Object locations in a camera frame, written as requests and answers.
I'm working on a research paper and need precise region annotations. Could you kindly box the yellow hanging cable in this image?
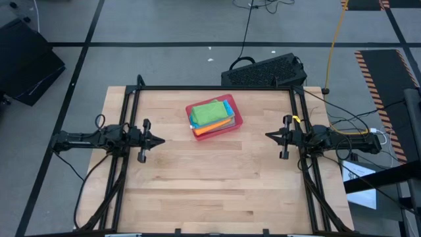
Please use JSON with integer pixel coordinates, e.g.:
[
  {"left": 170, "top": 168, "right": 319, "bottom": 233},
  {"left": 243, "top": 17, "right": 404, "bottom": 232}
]
[{"left": 322, "top": 0, "right": 349, "bottom": 95}]

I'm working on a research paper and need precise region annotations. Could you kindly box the black metal table frame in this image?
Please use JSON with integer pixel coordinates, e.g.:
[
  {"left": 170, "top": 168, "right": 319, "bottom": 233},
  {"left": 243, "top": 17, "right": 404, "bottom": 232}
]
[{"left": 74, "top": 74, "right": 355, "bottom": 237}]

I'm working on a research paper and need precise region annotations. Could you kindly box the black left arm base cable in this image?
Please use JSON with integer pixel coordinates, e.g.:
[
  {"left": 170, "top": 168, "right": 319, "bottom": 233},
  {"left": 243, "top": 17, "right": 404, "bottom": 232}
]
[{"left": 51, "top": 149, "right": 112, "bottom": 230}]

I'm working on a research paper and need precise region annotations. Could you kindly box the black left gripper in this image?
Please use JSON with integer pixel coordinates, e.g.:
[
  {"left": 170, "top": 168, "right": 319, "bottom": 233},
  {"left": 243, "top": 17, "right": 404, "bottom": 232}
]
[{"left": 126, "top": 118, "right": 166, "bottom": 164}]

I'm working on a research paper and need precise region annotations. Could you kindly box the large black floor case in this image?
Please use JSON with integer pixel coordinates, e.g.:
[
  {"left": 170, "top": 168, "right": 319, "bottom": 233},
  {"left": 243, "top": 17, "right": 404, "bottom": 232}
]
[{"left": 0, "top": 18, "right": 66, "bottom": 107}]

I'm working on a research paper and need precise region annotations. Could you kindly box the hazard striped floor mat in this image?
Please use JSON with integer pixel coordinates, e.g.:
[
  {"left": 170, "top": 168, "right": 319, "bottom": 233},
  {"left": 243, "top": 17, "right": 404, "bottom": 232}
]
[
  {"left": 354, "top": 49, "right": 421, "bottom": 165},
  {"left": 341, "top": 0, "right": 391, "bottom": 11}
]

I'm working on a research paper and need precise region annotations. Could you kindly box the thin black hanging cable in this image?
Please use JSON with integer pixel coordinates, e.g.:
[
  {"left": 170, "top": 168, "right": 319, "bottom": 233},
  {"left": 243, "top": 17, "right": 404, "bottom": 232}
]
[{"left": 229, "top": 0, "right": 257, "bottom": 70}]

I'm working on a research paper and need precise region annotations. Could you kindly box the black metal beam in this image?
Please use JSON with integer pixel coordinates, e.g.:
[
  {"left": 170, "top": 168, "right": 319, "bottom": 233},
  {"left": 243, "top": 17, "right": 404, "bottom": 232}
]
[{"left": 343, "top": 160, "right": 421, "bottom": 195}]

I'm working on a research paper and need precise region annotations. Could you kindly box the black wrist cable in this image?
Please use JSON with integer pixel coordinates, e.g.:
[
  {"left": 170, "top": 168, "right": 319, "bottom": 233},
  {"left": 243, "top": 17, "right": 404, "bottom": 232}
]
[
  {"left": 295, "top": 88, "right": 372, "bottom": 172},
  {"left": 94, "top": 113, "right": 131, "bottom": 136}
]

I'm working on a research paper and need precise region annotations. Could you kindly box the white power cable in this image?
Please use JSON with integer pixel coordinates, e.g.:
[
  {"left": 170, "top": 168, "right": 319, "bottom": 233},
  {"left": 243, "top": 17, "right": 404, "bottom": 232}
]
[{"left": 370, "top": 127, "right": 389, "bottom": 146}]

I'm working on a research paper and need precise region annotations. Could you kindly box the grey microfiber towel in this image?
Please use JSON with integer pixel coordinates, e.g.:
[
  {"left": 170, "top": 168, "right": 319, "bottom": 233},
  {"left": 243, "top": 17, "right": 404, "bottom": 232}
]
[{"left": 213, "top": 117, "right": 237, "bottom": 133}]

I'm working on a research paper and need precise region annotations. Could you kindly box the black floor cable bundle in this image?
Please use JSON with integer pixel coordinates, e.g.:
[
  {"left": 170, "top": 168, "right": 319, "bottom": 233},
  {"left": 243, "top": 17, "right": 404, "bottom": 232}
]
[{"left": 232, "top": 0, "right": 296, "bottom": 14}]

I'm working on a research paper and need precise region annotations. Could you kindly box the white paper sheet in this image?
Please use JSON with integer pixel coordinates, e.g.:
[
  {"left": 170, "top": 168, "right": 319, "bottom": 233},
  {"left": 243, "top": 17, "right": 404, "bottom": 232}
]
[{"left": 341, "top": 159, "right": 378, "bottom": 211}]

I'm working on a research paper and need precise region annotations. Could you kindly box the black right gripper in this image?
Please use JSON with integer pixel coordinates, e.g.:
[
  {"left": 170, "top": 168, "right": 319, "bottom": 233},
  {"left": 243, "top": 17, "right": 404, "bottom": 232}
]
[{"left": 264, "top": 114, "right": 312, "bottom": 161}]

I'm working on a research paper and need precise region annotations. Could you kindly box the black perforated computer case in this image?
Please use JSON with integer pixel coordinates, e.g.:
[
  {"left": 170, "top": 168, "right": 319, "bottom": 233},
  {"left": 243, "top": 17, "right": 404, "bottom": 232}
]
[{"left": 220, "top": 52, "right": 309, "bottom": 88}]

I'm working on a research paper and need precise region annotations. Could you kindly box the bright green microfiber towel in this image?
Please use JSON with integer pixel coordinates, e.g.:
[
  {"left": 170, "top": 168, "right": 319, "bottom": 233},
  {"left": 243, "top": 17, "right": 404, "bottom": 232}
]
[{"left": 191, "top": 99, "right": 230, "bottom": 126}]

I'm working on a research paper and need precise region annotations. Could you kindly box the orange microfiber towel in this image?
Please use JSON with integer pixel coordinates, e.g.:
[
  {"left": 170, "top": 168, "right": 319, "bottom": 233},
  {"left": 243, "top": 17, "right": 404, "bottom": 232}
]
[{"left": 193, "top": 117, "right": 233, "bottom": 136}]

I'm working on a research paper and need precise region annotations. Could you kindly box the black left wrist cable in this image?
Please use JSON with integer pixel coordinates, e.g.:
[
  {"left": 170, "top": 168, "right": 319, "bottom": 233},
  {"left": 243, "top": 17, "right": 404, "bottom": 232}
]
[{"left": 94, "top": 113, "right": 131, "bottom": 136}]

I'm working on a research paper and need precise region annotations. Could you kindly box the blue microfiber towel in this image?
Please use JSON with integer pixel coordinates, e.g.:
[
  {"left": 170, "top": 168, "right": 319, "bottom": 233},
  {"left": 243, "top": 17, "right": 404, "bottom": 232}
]
[{"left": 189, "top": 100, "right": 235, "bottom": 130}]

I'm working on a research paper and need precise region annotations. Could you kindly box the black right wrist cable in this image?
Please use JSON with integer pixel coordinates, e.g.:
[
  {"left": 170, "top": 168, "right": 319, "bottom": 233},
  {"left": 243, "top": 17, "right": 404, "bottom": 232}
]
[{"left": 295, "top": 88, "right": 372, "bottom": 172}]

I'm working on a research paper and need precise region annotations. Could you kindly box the grey metal post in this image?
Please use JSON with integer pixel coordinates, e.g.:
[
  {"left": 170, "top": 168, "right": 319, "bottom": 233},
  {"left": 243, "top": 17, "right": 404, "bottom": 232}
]
[{"left": 403, "top": 88, "right": 421, "bottom": 165}]

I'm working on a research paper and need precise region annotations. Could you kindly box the red plastic tray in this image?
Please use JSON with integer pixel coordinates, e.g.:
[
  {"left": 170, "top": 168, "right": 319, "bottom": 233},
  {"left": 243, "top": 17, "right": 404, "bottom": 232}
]
[{"left": 185, "top": 93, "right": 244, "bottom": 142}]

